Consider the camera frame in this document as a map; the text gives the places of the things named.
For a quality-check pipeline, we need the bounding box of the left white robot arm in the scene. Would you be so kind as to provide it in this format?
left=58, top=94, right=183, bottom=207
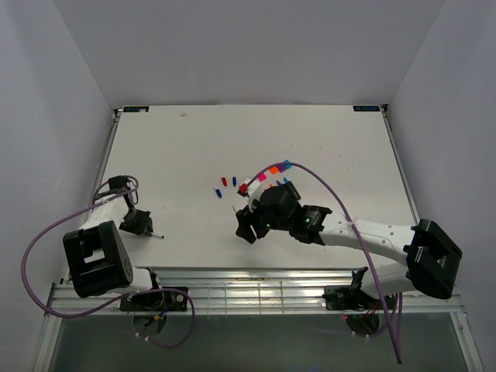
left=63, top=188, right=164, bottom=310

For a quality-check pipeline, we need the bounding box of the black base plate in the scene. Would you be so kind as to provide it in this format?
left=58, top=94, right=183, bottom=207
left=119, top=287, right=189, bottom=312
left=322, top=286, right=383, bottom=312

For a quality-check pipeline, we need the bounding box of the left blue corner label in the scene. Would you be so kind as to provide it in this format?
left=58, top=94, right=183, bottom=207
left=122, top=106, right=150, bottom=113

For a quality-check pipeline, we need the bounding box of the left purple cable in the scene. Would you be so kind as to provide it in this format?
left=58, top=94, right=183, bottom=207
left=21, top=175, right=197, bottom=349

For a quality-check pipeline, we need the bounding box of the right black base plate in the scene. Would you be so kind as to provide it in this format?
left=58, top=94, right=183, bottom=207
left=322, top=286, right=383, bottom=312

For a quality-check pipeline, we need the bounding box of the aluminium frame rail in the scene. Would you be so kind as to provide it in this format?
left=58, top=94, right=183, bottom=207
left=48, top=268, right=465, bottom=316

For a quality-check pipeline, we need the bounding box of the purple cable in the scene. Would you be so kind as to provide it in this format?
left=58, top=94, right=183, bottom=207
left=247, top=161, right=404, bottom=364
left=21, top=175, right=197, bottom=349

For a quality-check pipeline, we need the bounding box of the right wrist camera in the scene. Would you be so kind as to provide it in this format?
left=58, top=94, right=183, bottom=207
left=237, top=177, right=266, bottom=212

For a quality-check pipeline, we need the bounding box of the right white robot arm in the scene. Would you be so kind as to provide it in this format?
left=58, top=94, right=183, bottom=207
left=236, top=183, right=463, bottom=308

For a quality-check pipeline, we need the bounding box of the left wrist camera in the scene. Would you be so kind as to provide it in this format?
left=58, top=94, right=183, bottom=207
left=108, top=175, right=139, bottom=205

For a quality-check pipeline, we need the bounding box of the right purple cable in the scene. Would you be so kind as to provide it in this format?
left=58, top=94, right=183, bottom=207
left=247, top=161, right=404, bottom=364

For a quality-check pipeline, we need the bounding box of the right blue corner label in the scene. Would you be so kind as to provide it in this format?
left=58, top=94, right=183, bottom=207
left=353, top=105, right=381, bottom=112

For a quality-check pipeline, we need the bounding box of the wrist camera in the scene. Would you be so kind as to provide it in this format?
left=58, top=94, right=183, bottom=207
left=237, top=177, right=266, bottom=212
left=108, top=175, right=139, bottom=205

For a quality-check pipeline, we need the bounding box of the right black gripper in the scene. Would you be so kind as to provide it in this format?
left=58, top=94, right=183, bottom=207
left=236, top=192, right=291, bottom=243

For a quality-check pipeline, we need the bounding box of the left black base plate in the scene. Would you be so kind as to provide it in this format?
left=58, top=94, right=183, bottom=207
left=119, top=287, right=189, bottom=312

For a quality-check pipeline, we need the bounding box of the blue corner label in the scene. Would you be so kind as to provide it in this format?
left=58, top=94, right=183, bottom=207
left=122, top=106, right=150, bottom=113
left=353, top=105, right=381, bottom=112

